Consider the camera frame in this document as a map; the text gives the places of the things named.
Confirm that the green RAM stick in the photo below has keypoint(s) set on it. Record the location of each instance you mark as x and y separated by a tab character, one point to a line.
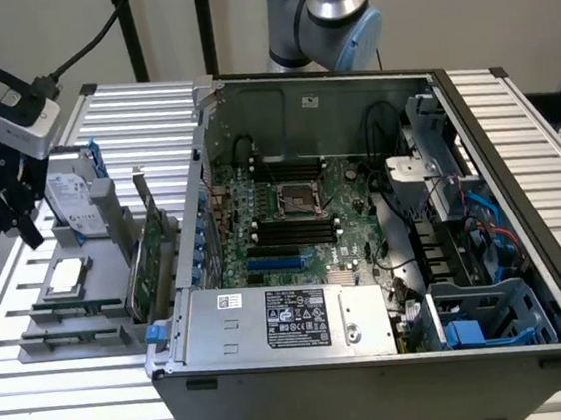
73	336
70	307

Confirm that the silver hard disk blue carrier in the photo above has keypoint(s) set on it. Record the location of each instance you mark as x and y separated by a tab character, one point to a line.
71	197

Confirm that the silver CPU chip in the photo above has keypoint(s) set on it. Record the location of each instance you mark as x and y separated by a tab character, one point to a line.
69	275

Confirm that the green graphics card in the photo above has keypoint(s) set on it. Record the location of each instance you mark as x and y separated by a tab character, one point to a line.
150	264

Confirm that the grey parts rack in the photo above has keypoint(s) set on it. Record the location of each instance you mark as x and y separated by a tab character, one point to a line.
89	349

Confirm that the blue case latch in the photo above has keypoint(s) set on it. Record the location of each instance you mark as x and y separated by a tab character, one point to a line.
154	332

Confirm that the blue card retainer strip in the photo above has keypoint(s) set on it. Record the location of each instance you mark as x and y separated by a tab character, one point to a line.
200	258

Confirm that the metal slat table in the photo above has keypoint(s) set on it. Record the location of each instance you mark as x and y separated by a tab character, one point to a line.
81	416

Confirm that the black stand pole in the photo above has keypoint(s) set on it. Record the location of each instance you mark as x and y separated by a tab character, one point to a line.
205	27
133	50

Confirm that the black expansion slot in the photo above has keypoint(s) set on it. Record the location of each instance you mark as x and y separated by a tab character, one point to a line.
272	251

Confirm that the blue expansion slot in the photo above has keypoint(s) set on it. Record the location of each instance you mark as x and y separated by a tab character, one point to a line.
273	265

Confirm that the silver power supply unit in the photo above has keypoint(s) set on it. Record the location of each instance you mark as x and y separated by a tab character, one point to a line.
253	333

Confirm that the CPU socket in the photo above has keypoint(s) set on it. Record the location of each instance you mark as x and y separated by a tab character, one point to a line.
295	198

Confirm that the white case sticker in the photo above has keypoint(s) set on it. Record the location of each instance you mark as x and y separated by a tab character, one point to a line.
309	101

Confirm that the silver chipset heatsink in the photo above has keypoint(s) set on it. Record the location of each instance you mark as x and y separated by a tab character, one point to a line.
343	276

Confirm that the green motherboard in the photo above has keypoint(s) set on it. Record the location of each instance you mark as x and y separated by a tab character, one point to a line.
353	232

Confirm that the round coin cell battery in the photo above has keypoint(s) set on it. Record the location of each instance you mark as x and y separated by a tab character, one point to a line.
351	173

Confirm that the black open PC case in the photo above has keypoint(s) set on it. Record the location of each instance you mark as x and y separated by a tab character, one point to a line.
330	400

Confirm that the grey metal drive cage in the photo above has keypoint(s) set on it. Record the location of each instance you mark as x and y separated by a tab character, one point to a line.
435	153

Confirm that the blue disk bay latch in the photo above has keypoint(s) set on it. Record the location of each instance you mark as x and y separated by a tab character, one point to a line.
464	335

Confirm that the grey blue disk bay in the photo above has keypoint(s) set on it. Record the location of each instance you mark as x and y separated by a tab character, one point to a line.
495	298

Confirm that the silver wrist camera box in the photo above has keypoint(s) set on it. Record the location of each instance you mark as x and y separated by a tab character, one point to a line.
37	135

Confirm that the silver metal bracket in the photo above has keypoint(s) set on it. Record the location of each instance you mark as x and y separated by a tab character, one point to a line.
407	171

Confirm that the black bracket block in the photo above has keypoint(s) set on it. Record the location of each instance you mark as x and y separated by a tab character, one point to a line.
551	109

